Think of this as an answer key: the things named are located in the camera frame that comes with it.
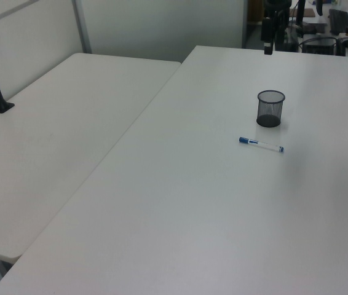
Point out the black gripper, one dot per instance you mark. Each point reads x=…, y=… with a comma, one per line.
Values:
x=278, y=4

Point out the blue and white marker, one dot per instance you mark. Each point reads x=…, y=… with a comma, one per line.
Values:
x=261, y=144

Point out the black monitor stand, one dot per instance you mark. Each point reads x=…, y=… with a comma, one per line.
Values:
x=300, y=15

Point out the black computer case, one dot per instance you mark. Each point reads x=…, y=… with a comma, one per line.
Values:
x=320, y=46

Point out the black keyboard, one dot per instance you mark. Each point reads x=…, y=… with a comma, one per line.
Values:
x=339, y=21

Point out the white device with black knob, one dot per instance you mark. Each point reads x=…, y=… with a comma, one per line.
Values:
x=347, y=40

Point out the black mesh pen cup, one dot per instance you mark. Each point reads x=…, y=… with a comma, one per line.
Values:
x=270, y=113

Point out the white side table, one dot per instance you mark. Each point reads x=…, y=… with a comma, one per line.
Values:
x=54, y=129

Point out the grey metal partition post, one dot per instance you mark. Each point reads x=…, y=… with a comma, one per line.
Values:
x=83, y=27

